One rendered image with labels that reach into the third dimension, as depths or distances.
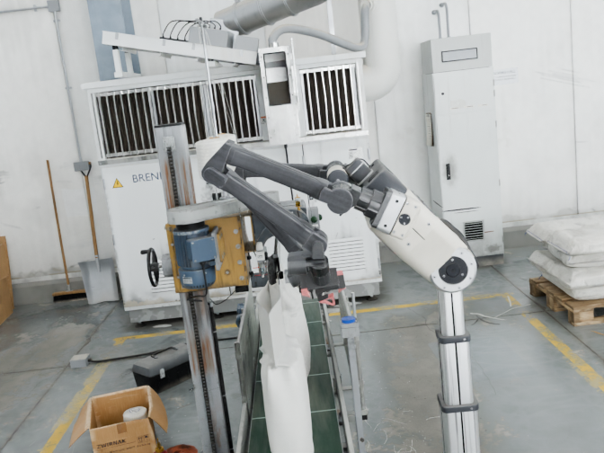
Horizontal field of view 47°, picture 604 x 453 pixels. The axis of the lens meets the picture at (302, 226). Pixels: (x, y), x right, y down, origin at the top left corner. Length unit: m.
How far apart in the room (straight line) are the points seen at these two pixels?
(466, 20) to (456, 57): 0.75
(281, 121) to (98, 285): 2.92
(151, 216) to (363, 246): 1.79
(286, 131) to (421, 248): 3.07
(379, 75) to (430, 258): 3.87
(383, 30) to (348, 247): 1.85
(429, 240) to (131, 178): 3.94
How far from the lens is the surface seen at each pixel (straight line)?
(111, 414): 4.32
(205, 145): 2.78
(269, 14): 5.45
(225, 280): 3.07
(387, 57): 6.04
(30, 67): 7.41
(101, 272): 7.18
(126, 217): 5.91
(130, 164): 5.84
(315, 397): 3.44
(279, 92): 5.57
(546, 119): 7.45
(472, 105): 6.59
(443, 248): 2.28
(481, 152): 6.64
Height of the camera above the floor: 1.83
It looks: 11 degrees down
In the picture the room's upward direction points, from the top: 7 degrees counter-clockwise
